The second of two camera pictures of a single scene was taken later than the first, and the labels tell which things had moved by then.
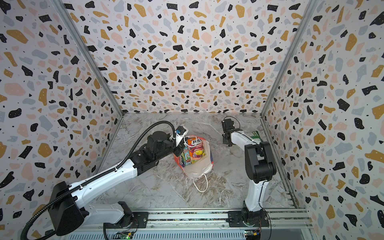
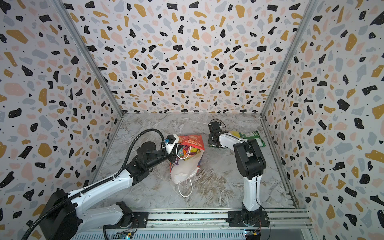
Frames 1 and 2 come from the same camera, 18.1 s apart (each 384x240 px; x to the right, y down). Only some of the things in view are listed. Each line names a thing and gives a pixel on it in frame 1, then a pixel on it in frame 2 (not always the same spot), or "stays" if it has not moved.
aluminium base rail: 206,224 stays
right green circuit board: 252,234 stays
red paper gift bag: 201,167 to 189,155
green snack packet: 256,135 stays
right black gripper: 223,135 to 210,138
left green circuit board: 125,235 stays
